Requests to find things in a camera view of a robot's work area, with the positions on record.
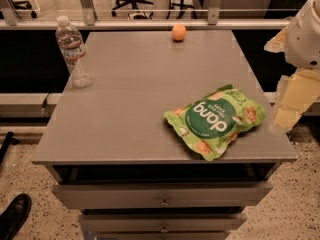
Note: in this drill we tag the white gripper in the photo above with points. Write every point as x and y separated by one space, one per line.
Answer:
304 43

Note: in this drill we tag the orange fruit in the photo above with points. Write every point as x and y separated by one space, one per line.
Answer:
178 32

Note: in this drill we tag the clear plastic water bottle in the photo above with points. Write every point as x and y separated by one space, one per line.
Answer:
73 50

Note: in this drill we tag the green snack chip bag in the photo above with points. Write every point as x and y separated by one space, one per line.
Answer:
209 125

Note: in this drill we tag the upper grey drawer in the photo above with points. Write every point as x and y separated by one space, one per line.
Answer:
161 195

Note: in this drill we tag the grey drawer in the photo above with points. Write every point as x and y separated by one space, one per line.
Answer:
161 195
161 223

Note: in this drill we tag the lower grey drawer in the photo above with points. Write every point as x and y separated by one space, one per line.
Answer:
161 223

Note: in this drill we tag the grey drawer cabinet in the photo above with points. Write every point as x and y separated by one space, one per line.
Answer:
114 131

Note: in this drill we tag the metal railing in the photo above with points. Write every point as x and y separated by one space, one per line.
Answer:
41 14

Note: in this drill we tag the black pole on floor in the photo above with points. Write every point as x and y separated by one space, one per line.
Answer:
3 148

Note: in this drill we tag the black shoe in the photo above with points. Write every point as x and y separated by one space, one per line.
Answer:
14 216

